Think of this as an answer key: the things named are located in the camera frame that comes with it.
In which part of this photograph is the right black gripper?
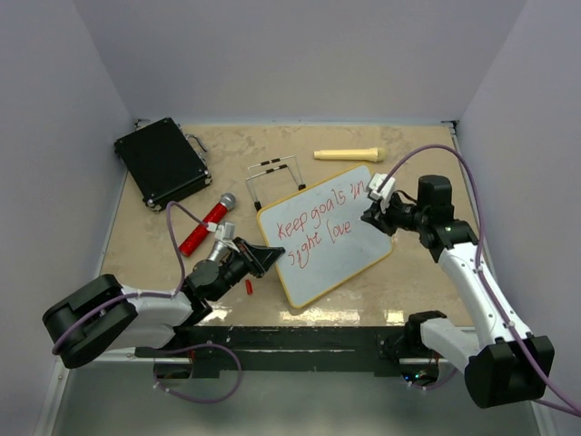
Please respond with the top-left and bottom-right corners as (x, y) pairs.
(362, 191), (428, 237)

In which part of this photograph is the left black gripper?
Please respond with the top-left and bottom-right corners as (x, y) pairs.
(210, 236), (284, 302)

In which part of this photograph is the yellow framed whiteboard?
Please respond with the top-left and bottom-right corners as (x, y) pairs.
(257, 164), (394, 309)

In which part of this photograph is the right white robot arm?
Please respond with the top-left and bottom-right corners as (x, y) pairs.
(361, 173), (555, 409)

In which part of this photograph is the silver toy microphone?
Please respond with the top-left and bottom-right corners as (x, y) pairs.
(207, 240), (231, 263)

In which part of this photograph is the cream toy microphone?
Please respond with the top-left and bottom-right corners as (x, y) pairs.
(313, 147), (387, 163)

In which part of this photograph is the red glitter toy microphone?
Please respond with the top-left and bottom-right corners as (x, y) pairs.
(179, 193), (237, 257)

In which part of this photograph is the black carrying case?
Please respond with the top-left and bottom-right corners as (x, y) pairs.
(113, 117), (212, 212)

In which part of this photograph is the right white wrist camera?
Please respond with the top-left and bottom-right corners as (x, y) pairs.
(366, 173), (396, 212)

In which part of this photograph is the wire whiteboard stand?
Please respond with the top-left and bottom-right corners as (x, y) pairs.
(245, 154), (307, 212)

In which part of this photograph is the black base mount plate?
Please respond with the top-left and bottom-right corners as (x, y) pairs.
(135, 324), (437, 381)

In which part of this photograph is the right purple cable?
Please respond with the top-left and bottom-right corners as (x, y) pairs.
(383, 144), (581, 417)

